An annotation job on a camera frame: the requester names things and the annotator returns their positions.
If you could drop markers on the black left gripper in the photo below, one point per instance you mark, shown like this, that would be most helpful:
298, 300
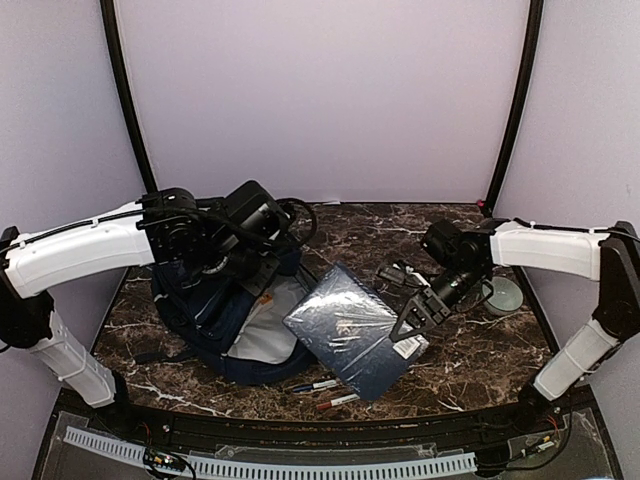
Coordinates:
257, 285

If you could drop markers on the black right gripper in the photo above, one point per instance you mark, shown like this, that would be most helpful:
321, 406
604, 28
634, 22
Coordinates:
428, 306

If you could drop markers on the orange treehouse paperback book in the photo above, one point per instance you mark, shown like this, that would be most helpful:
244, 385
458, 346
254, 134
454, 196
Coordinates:
265, 299

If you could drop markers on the navy blue student backpack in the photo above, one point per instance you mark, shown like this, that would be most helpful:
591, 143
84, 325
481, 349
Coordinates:
225, 327

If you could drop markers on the navy blue notebook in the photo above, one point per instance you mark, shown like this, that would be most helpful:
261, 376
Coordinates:
346, 326

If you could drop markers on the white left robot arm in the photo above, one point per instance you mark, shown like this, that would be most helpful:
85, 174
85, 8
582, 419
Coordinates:
233, 236

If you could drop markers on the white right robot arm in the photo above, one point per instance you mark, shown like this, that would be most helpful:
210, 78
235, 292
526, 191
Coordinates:
598, 270

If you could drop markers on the green bowl right side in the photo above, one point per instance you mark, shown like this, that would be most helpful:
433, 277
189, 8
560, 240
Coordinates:
502, 296

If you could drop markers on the red capped white marker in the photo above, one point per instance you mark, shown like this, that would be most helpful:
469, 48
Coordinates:
337, 402

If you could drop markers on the blue capped white marker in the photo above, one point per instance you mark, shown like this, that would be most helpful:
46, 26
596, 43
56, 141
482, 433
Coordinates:
317, 386

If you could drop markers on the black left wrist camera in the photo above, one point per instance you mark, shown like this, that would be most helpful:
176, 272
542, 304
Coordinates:
254, 210

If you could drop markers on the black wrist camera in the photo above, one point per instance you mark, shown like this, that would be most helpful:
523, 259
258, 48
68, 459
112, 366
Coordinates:
441, 241
254, 210

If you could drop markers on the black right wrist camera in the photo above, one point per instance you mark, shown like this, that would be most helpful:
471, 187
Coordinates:
441, 241

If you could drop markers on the grey slotted cable duct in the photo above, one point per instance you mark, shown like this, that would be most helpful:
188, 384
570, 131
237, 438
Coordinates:
241, 463

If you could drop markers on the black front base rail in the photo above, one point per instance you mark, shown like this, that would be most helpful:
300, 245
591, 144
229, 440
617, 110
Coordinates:
279, 417

